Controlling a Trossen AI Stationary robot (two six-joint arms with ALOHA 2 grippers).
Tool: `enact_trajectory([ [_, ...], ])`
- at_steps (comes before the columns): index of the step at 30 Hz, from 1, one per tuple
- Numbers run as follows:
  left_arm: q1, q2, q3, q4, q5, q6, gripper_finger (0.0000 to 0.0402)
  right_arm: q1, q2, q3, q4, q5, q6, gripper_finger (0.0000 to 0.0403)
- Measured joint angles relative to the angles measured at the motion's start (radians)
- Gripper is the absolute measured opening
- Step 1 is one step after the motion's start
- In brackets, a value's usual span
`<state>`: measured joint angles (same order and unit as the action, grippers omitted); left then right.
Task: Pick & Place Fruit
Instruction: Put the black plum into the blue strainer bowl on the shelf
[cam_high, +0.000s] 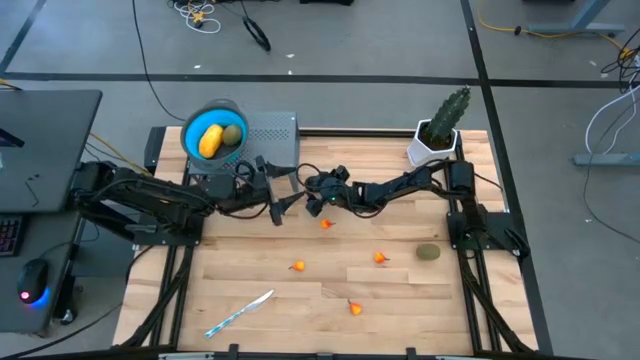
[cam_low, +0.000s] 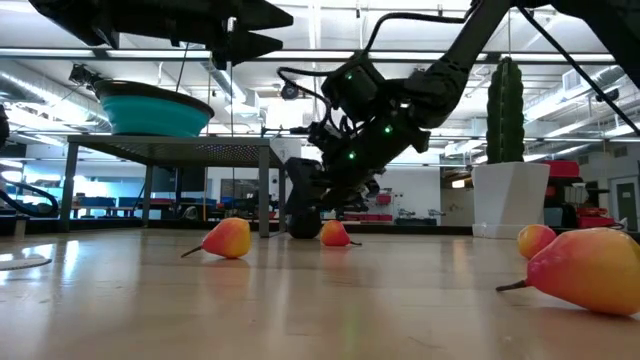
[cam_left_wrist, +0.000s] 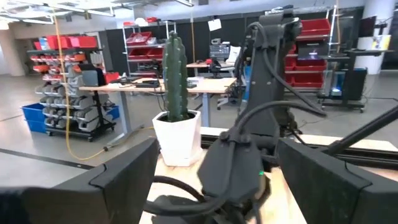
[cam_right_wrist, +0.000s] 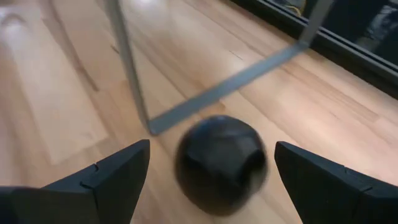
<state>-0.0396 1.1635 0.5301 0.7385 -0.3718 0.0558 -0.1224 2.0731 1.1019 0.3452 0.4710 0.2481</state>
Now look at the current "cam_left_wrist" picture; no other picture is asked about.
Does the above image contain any bin rack with red bins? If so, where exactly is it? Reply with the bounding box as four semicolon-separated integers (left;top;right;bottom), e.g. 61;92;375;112
27;34;116;142

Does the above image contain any red shelving unit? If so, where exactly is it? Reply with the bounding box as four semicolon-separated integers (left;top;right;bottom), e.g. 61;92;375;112
284;17;332;88

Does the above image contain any black standing desk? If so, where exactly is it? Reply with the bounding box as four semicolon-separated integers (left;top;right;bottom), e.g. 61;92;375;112
317;48;394;113

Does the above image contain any wooden desk with grey legs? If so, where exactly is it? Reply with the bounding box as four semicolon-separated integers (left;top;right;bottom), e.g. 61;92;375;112
79;77;238;152

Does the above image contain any green cactus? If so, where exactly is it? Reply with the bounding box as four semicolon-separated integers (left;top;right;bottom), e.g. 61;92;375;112
162;30;191;123

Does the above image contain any blue storage bin stack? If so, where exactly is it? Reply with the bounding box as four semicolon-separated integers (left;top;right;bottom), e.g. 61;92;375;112
21;103;47;134

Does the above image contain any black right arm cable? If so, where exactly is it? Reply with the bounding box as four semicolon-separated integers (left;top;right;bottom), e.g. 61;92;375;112
143;100;327;217

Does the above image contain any wire shelf with red bins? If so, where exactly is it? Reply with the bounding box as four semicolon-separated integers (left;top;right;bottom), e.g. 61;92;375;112
122;17;177;78

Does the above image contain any white paper sign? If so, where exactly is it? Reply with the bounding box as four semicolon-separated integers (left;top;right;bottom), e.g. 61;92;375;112
207;18;223;32

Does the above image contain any dark monitor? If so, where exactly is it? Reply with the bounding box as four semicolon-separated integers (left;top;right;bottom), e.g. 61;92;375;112
358;15;377;38

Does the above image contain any white faceted plant pot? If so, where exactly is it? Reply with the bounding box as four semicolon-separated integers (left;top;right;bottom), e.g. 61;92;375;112
152;109;203;167

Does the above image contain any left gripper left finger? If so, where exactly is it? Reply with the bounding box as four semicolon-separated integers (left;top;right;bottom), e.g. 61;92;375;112
0;138;160;224

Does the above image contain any yellow extension cable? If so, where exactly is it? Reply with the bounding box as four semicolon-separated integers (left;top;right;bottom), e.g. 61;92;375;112
51;9;156;162

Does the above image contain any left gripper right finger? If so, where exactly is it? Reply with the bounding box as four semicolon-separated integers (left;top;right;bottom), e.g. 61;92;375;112
275;138;398;224

